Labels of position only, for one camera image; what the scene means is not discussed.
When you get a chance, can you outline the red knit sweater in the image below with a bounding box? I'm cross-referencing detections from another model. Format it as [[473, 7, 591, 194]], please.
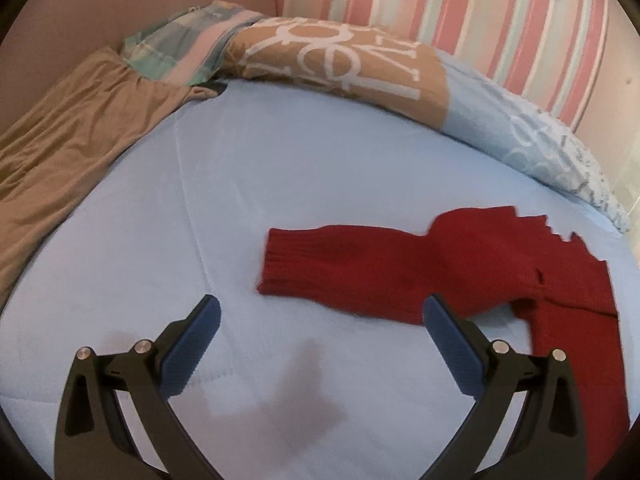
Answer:
[[258, 206, 629, 474]]

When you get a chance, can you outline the light blue quilted bedspread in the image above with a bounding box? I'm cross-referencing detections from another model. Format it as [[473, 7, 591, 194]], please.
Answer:
[[1, 81, 639, 479]]

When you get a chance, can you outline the brown folded garment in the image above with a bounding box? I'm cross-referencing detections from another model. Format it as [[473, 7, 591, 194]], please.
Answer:
[[1, 48, 216, 300]]

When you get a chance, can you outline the pastel plaid folded cloth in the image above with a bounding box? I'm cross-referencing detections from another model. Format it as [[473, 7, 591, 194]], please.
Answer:
[[120, 0, 265, 86]]

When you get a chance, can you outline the brown padded headboard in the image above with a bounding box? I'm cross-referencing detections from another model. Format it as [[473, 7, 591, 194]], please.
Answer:
[[1, 0, 277, 129]]

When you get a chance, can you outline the patterned brown blue pillow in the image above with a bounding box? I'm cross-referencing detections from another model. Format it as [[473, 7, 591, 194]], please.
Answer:
[[222, 18, 630, 233]]

